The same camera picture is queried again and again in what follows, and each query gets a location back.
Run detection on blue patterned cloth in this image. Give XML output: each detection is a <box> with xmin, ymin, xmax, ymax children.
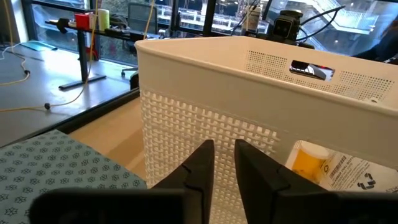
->
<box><xmin>0</xmin><ymin>129</ymin><xmax>148</xmax><ymax>224</ymax></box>

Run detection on black aluminium table frame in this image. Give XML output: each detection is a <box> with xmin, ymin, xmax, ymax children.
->
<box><xmin>0</xmin><ymin>88</ymin><xmax>141</xmax><ymax>149</ymax></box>

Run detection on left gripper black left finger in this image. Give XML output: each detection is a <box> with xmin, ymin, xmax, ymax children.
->
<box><xmin>152</xmin><ymin>139</ymin><xmax>216</xmax><ymax>224</ymax></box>

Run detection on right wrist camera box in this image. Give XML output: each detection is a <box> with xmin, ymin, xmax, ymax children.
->
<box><xmin>272</xmin><ymin>9</ymin><xmax>304</xmax><ymax>40</ymax></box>

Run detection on white cable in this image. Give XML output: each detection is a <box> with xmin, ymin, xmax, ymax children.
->
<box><xmin>0</xmin><ymin>42</ymin><xmax>24</xmax><ymax>62</ymax></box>

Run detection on white perforated plastic basket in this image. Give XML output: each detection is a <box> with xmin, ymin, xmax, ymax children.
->
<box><xmin>134</xmin><ymin>35</ymin><xmax>398</xmax><ymax>224</ymax></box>

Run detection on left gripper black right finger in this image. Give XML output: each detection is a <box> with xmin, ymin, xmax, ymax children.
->
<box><xmin>234</xmin><ymin>139</ymin><xmax>339</xmax><ymax>224</ymax></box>

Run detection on black window frame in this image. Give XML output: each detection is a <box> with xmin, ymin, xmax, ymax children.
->
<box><xmin>20</xmin><ymin>0</ymin><xmax>398</xmax><ymax>50</ymax></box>

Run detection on white plastic package recycle print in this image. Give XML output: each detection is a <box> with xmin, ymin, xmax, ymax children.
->
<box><xmin>285</xmin><ymin>139</ymin><xmax>398</xmax><ymax>194</ymax></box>

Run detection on white cylindrical container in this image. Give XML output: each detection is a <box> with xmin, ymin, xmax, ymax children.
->
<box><xmin>246</xmin><ymin>5</ymin><xmax>262</xmax><ymax>34</ymax></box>

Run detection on black office desk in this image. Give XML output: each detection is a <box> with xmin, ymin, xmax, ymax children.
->
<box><xmin>45</xmin><ymin>17</ymin><xmax>149</xmax><ymax>91</ymax></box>

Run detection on red box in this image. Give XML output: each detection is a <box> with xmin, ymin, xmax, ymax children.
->
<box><xmin>74</xmin><ymin>12</ymin><xmax>91</xmax><ymax>30</ymax></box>

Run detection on light green roll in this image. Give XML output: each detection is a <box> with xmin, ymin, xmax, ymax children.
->
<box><xmin>96</xmin><ymin>8</ymin><xmax>111</xmax><ymax>32</ymax></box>

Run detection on yellow cable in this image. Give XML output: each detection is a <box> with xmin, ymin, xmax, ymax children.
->
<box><xmin>0</xmin><ymin>0</ymin><xmax>31</xmax><ymax>87</ymax></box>
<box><xmin>0</xmin><ymin>0</ymin><xmax>99</xmax><ymax>113</ymax></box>
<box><xmin>142</xmin><ymin>0</ymin><xmax>157</xmax><ymax>40</ymax></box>

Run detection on black cable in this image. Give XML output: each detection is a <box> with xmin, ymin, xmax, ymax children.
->
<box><xmin>297</xmin><ymin>4</ymin><xmax>346</xmax><ymax>42</ymax></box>

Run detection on flat blue floor item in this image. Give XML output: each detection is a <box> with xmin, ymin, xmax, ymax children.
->
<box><xmin>19</xmin><ymin>40</ymin><xmax>59</xmax><ymax>52</ymax></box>

